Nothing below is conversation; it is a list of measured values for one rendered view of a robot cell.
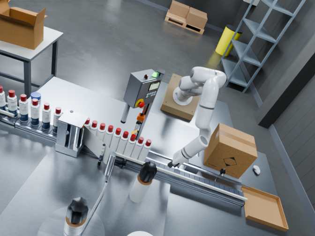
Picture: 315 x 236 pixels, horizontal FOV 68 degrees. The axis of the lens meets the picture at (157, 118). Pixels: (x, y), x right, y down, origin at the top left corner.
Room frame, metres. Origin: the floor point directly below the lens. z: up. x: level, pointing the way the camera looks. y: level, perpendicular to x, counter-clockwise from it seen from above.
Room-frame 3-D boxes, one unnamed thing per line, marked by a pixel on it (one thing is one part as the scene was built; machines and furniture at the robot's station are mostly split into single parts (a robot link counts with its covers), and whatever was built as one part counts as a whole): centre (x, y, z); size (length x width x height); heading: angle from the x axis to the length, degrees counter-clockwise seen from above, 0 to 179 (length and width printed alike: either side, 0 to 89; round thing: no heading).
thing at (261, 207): (1.19, -0.96, 0.85); 0.30 x 0.26 x 0.04; 95
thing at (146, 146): (1.12, -0.01, 0.98); 0.05 x 0.05 x 0.20
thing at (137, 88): (1.19, 0.15, 1.38); 0.17 x 0.10 x 0.19; 150
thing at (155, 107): (2.00, -0.32, 0.81); 0.90 x 0.90 x 0.04; 9
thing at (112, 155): (0.91, 0.16, 0.97); 0.05 x 0.05 x 0.19
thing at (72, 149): (0.99, 0.45, 1.01); 0.14 x 0.13 x 0.26; 95
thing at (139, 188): (0.84, -0.07, 1.03); 0.09 x 0.09 x 0.30
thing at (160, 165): (1.11, 0.03, 0.86); 1.65 x 0.08 x 0.04; 95
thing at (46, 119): (1.06, 0.67, 0.98); 0.05 x 0.05 x 0.20
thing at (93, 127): (1.08, 0.35, 0.98); 0.05 x 0.05 x 0.20
